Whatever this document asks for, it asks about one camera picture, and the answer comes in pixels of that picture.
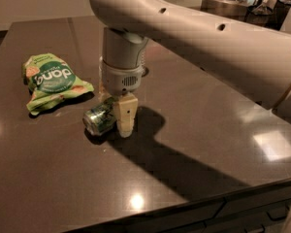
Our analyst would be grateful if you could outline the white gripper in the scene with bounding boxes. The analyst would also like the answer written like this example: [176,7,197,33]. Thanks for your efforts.
[99,59,143,138]

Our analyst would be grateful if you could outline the green snack bag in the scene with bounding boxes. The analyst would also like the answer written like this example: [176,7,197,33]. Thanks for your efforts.
[21,53,94,116]

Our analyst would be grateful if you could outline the green soda can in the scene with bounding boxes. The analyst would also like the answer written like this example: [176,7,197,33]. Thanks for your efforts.
[82,97,116,136]

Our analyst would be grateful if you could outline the black drawer handle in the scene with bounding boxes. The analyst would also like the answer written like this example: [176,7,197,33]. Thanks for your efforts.
[267,206,290,221]

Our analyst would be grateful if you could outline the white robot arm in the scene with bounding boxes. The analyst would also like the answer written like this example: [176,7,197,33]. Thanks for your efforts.
[89,0,291,137]

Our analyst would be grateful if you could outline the black mesh cup holder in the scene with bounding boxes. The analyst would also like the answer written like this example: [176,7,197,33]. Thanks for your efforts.
[245,2,279,30]

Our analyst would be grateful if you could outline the dark drawer cabinet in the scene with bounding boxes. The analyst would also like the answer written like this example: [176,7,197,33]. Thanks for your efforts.
[65,179,291,233]

